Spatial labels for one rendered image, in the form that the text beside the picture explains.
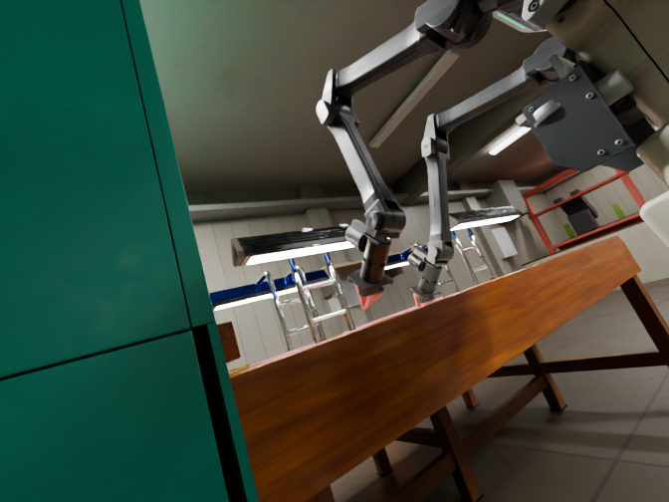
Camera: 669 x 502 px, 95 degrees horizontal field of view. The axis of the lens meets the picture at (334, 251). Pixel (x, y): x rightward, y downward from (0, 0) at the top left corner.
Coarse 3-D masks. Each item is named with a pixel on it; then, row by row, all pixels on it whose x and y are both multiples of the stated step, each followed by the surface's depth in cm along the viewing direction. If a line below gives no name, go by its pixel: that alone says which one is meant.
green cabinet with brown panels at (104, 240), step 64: (0, 0) 44; (64, 0) 49; (128, 0) 55; (0, 64) 41; (64, 64) 45; (128, 64) 50; (0, 128) 38; (64, 128) 41; (128, 128) 46; (0, 192) 35; (64, 192) 38; (128, 192) 42; (0, 256) 33; (64, 256) 36; (128, 256) 39; (192, 256) 43; (0, 320) 31; (64, 320) 34; (128, 320) 36; (192, 320) 40
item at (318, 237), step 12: (324, 228) 102; (336, 228) 104; (240, 240) 86; (252, 240) 87; (264, 240) 88; (276, 240) 90; (288, 240) 91; (300, 240) 93; (312, 240) 94; (324, 240) 96; (336, 240) 99; (240, 252) 81; (252, 252) 83; (264, 252) 85; (276, 252) 87; (240, 264) 87
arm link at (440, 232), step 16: (432, 144) 105; (432, 160) 107; (448, 160) 111; (432, 176) 107; (432, 192) 107; (432, 208) 107; (448, 208) 106; (432, 224) 106; (448, 224) 105; (432, 240) 105; (448, 240) 104; (448, 256) 104
